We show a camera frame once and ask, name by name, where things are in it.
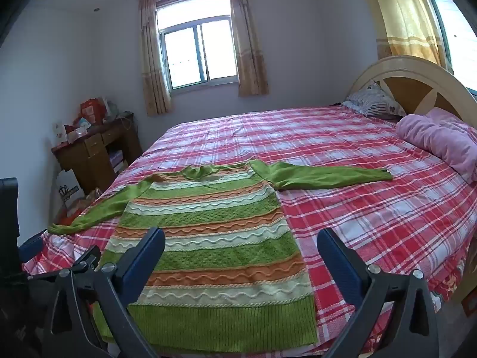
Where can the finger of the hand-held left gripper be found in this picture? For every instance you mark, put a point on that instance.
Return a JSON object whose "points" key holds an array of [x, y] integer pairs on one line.
{"points": [[88, 258], [31, 247]]}

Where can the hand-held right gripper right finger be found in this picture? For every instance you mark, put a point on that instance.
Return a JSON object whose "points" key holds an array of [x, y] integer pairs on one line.
{"points": [[341, 268]]}

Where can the white plastic bag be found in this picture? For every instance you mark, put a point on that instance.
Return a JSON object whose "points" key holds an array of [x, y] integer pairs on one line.
{"points": [[111, 108]]}

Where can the sliding window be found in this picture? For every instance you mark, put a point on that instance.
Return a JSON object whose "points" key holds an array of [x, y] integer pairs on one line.
{"points": [[197, 48]]}

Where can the cream wooden headboard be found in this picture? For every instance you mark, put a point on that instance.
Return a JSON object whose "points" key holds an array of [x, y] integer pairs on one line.
{"points": [[406, 67]]}

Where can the bed with red plaid sheet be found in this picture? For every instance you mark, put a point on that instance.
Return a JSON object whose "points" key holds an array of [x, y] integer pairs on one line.
{"points": [[335, 145]]}

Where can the bright window with dark frame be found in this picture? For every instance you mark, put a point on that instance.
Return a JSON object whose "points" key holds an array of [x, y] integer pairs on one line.
{"points": [[454, 26]]}

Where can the striped patterned pillow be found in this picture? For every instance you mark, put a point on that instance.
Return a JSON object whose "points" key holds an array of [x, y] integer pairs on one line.
{"points": [[372, 100]]}

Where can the yellow curtain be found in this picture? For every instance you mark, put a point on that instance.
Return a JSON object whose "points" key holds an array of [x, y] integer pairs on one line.
{"points": [[406, 15]]}

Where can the white paper bag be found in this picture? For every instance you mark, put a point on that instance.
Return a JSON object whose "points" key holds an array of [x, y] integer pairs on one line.
{"points": [[69, 190]]}

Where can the stack of books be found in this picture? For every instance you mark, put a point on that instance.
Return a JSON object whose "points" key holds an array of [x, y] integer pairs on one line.
{"points": [[117, 160]]}

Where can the brown wooden desk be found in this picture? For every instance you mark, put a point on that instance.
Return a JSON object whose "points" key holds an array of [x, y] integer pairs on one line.
{"points": [[89, 156]]}

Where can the red gift box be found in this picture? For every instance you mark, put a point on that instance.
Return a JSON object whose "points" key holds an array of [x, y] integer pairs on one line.
{"points": [[91, 112]]}

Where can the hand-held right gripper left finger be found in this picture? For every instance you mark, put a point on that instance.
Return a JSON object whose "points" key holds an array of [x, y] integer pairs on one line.
{"points": [[143, 268]]}

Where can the white printed card box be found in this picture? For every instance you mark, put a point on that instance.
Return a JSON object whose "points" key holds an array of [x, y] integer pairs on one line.
{"points": [[59, 134]]}

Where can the green striped knit sweater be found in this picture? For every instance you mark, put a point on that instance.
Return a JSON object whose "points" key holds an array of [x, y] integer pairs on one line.
{"points": [[223, 231]]}

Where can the pink blanket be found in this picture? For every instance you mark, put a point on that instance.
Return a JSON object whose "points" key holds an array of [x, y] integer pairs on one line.
{"points": [[436, 138]]}

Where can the beige patterned curtain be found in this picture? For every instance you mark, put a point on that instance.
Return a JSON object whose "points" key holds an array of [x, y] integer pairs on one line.
{"points": [[152, 63], [248, 44]]}

